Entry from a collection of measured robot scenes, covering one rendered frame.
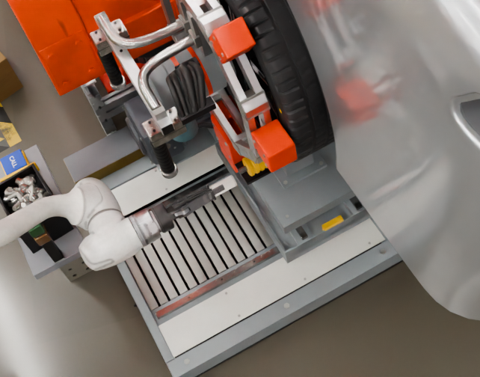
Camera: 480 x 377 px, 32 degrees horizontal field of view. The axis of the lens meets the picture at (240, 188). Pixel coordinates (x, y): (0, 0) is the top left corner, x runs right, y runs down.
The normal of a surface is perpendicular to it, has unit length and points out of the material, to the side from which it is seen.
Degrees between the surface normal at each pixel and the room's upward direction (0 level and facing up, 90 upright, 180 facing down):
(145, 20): 90
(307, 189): 0
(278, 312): 0
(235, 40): 35
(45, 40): 90
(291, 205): 0
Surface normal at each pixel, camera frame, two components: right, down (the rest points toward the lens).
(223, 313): -0.15, -0.51
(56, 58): 0.46, 0.73
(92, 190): 0.29, -0.79
